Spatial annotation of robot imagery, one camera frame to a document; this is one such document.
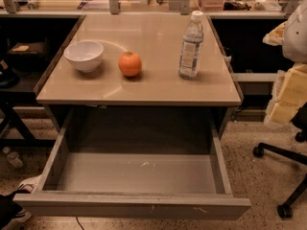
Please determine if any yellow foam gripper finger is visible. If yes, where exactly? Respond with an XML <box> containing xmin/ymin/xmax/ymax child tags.
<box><xmin>268</xmin><ymin>63</ymin><xmax>307</xmax><ymax>124</ymax></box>
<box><xmin>263</xmin><ymin>22</ymin><xmax>286</xmax><ymax>46</ymax></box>

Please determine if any orange fruit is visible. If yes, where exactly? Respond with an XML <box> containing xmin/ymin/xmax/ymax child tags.
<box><xmin>118</xmin><ymin>51</ymin><xmax>142</xmax><ymax>78</ymax></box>

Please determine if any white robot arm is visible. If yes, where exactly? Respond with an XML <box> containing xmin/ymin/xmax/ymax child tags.
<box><xmin>263</xmin><ymin>0</ymin><xmax>307</xmax><ymax>127</ymax></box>

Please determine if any open grey drawer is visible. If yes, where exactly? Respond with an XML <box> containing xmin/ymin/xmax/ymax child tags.
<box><xmin>15</xmin><ymin>106</ymin><xmax>250</xmax><ymax>220</ymax></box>

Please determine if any black office chair base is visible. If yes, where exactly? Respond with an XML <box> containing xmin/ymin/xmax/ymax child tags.
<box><xmin>252</xmin><ymin>101</ymin><xmax>307</xmax><ymax>219</ymax></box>

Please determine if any clear plastic water bottle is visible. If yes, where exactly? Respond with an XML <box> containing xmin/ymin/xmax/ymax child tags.
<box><xmin>178</xmin><ymin>11</ymin><xmax>203</xmax><ymax>79</ymax></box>

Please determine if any white ceramic bowl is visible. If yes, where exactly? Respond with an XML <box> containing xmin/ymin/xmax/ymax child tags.
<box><xmin>63</xmin><ymin>40</ymin><xmax>104</xmax><ymax>73</ymax></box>

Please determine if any white sneaker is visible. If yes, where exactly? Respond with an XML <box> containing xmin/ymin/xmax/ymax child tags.
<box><xmin>0</xmin><ymin>175</ymin><xmax>40</xmax><ymax>230</ymax></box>

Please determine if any small jar on floor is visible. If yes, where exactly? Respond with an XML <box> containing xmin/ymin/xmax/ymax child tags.
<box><xmin>2</xmin><ymin>147</ymin><xmax>24</xmax><ymax>169</ymax></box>

